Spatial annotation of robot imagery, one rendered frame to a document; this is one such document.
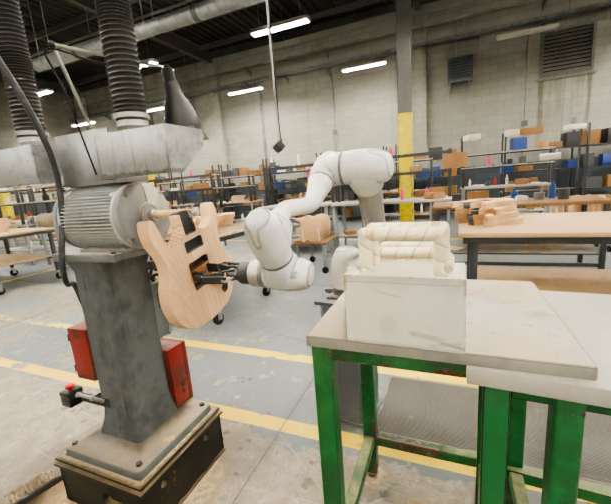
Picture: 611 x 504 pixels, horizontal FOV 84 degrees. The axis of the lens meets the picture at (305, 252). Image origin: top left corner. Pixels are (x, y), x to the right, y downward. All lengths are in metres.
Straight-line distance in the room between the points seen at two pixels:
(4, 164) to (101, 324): 0.73
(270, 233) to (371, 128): 11.48
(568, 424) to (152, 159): 1.25
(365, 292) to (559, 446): 0.52
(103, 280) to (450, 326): 1.25
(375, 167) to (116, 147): 0.89
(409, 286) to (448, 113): 11.39
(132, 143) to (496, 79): 11.60
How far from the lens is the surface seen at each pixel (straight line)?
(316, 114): 12.92
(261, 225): 0.90
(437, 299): 0.81
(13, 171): 1.77
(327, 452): 1.13
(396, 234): 0.79
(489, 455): 1.04
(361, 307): 0.84
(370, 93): 12.49
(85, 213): 1.52
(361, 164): 1.35
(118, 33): 1.36
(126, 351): 1.62
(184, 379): 1.88
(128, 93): 1.31
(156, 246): 1.11
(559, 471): 1.05
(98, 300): 1.61
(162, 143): 1.14
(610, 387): 0.91
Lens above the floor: 1.33
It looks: 12 degrees down
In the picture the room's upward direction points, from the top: 4 degrees counter-clockwise
